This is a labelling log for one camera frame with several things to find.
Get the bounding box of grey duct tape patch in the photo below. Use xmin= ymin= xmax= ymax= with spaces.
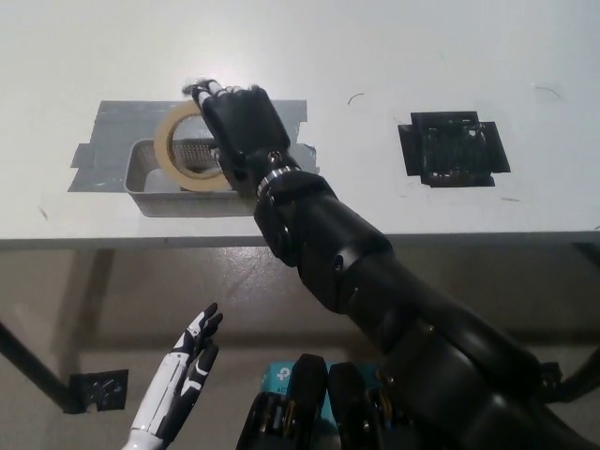
xmin=66 ymin=98 xmax=321 ymax=194

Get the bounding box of beige masking tape roll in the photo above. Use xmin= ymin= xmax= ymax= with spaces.
xmin=153 ymin=101 xmax=235 ymax=193

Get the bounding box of black tape square patch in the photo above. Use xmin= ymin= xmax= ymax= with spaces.
xmin=397 ymin=110 xmax=512 ymax=189

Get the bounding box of black table foot bracket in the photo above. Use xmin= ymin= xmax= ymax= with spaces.
xmin=62 ymin=368 xmax=130 ymax=415

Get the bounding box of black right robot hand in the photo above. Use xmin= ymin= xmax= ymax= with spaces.
xmin=181 ymin=78 xmax=302 ymax=199

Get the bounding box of teal cardboard box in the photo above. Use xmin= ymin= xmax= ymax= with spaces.
xmin=260 ymin=361 xmax=383 ymax=426

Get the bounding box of small grey plastic basket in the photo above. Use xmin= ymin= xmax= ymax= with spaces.
xmin=123 ymin=139 xmax=264 ymax=218

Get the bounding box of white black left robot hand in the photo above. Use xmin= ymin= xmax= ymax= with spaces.
xmin=129 ymin=302 xmax=224 ymax=443

